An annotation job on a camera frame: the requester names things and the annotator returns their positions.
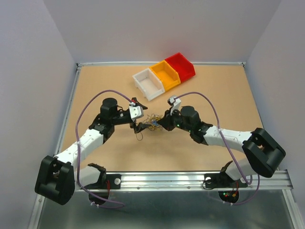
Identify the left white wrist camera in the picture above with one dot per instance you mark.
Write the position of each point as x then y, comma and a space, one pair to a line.
135, 110

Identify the yellow plastic bin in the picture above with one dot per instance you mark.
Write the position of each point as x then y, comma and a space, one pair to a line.
166, 74

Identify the red plastic bin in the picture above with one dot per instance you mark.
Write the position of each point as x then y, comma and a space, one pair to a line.
182, 66

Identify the aluminium front rail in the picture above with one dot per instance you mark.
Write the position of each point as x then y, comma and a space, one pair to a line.
184, 181

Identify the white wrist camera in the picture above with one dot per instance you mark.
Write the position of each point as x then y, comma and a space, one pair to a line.
135, 110
174, 103

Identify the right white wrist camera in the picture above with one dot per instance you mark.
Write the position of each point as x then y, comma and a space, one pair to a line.
174, 103

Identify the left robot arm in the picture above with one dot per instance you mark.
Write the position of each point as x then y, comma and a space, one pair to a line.
60, 176

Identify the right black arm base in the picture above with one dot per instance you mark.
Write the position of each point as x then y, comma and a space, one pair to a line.
220, 180

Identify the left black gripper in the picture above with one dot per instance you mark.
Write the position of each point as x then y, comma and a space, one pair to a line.
139, 127

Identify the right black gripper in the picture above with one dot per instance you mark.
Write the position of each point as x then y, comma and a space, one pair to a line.
166, 121

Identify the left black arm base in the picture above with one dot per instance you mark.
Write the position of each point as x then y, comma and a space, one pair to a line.
112, 182

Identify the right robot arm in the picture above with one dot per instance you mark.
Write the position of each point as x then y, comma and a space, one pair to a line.
263, 154

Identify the white plastic bin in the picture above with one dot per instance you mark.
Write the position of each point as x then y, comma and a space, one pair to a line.
149, 84

